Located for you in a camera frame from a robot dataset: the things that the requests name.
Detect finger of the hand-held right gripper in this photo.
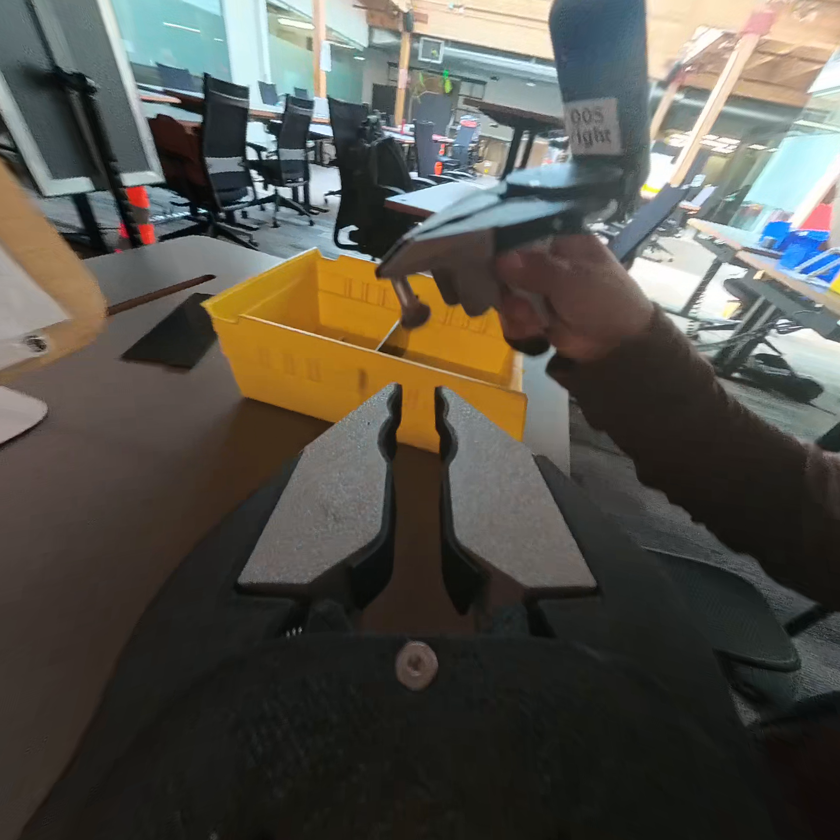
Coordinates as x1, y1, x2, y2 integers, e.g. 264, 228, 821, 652
376, 189, 573, 281
425, 231, 501, 320

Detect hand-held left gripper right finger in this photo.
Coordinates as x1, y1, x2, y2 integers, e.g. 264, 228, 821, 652
434, 385, 598, 616

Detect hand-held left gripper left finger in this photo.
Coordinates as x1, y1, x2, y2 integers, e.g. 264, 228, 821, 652
236, 383, 404, 610

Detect steel bolt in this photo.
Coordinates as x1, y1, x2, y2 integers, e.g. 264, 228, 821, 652
390, 274, 433, 330

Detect yellow plastic bin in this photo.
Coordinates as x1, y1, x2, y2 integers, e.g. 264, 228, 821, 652
202, 248, 528, 455

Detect person's right forearm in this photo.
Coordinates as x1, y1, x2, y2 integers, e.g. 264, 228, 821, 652
548, 305, 840, 608

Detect person's right hand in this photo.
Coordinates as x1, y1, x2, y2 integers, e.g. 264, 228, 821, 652
495, 233, 657, 362

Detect dark office desk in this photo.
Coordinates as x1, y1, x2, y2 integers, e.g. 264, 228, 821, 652
384, 178, 509, 221

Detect office chair with dark jacket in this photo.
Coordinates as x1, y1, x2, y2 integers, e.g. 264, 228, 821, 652
331, 98, 434, 260

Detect blue office chair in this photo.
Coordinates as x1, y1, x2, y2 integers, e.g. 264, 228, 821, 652
436, 121, 480, 178

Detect shiny silver pouch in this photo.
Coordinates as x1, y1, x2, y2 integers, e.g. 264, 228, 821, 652
121, 292, 217, 370

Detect blue plastic bin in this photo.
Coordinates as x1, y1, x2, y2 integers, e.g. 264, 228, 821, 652
761, 220, 840, 283

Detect orange traffic cone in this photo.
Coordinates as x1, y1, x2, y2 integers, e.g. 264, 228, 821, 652
118, 185, 157, 245

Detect instruction sheet on stand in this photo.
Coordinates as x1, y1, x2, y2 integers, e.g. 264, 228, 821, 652
0, 161, 109, 447

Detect printed instruction sheet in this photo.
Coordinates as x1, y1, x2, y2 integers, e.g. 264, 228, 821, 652
0, 246, 73, 368

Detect framed grey pin board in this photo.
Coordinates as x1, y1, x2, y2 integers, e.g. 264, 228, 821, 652
0, 0, 165, 198

